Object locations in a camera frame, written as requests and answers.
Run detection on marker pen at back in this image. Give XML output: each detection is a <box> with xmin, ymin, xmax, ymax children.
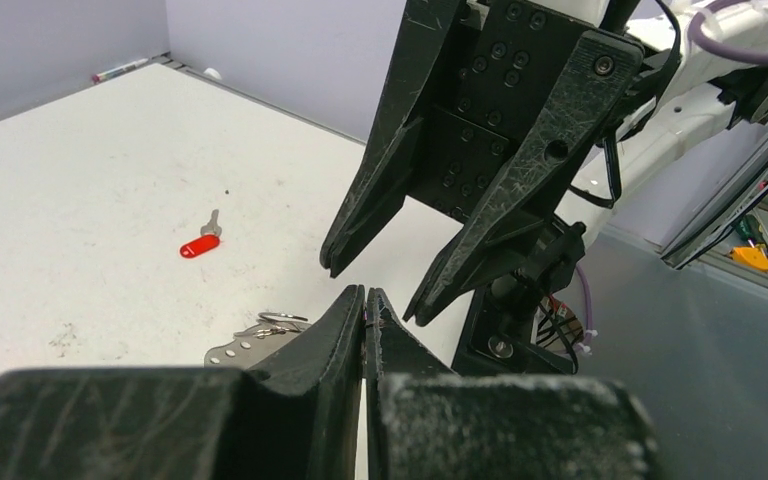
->
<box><xmin>91</xmin><ymin>58</ymin><xmax>149</xmax><ymax>84</ymax></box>

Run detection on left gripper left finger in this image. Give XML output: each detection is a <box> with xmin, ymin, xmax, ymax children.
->
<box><xmin>0</xmin><ymin>285</ymin><xmax>365</xmax><ymax>479</ymax></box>

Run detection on aluminium front frame rail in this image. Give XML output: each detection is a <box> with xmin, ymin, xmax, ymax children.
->
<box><xmin>661</xmin><ymin>123</ymin><xmax>768</xmax><ymax>269</ymax></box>

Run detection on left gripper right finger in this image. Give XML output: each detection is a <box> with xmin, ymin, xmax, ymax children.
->
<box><xmin>365</xmin><ymin>288</ymin><xmax>663</xmax><ymax>479</ymax></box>

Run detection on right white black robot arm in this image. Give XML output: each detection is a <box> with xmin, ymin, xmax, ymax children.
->
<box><xmin>320</xmin><ymin>1</ymin><xmax>768</xmax><ymax>375</ymax></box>

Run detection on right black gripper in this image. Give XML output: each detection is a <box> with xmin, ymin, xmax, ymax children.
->
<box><xmin>319</xmin><ymin>1</ymin><xmax>644</xmax><ymax>326</ymax></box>

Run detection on orange handled tools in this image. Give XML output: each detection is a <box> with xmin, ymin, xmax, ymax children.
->
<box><xmin>729</xmin><ymin>214</ymin><xmax>768</xmax><ymax>273</ymax></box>

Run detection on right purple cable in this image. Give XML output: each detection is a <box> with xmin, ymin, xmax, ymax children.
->
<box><xmin>687</xmin><ymin>0</ymin><xmax>768</xmax><ymax>69</ymax></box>

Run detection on silver key with red tag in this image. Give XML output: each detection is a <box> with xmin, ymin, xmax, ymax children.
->
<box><xmin>179</xmin><ymin>209</ymin><xmax>222</xmax><ymax>259</ymax></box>

